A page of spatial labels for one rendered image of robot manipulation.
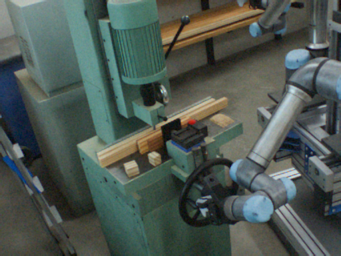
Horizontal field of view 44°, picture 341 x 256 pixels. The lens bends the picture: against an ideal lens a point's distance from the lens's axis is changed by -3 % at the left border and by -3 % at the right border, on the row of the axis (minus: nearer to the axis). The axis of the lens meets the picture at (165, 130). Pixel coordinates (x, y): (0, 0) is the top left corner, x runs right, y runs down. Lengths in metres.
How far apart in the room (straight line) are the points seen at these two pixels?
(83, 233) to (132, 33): 1.62
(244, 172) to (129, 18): 0.65
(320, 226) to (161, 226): 0.91
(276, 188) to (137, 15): 0.74
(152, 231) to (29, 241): 1.29
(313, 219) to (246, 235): 0.43
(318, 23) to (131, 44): 0.98
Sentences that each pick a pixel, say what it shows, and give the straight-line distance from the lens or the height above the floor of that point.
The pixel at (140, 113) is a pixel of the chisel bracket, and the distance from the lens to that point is 1.76.
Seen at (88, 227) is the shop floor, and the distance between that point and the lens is 2.86.
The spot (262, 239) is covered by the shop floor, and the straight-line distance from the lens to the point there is 2.58.
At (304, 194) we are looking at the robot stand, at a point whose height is 0.21.
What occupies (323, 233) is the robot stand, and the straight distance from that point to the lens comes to 2.33.
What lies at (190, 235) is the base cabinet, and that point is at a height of 0.46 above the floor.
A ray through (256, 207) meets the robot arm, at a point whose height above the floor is 1.04.
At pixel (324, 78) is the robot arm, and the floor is 1.28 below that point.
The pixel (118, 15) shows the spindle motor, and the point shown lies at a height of 1.47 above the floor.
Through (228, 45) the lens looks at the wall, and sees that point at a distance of 4.93.
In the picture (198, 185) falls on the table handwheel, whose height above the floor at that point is 0.82.
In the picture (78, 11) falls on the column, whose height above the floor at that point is 1.45.
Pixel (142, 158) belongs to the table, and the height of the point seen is 0.90.
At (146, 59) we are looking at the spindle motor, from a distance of 1.57.
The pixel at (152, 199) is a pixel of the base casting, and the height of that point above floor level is 0.77.
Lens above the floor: 1.85
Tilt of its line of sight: 30 degrees down
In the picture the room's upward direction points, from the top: 10 degrees counter-clockwise
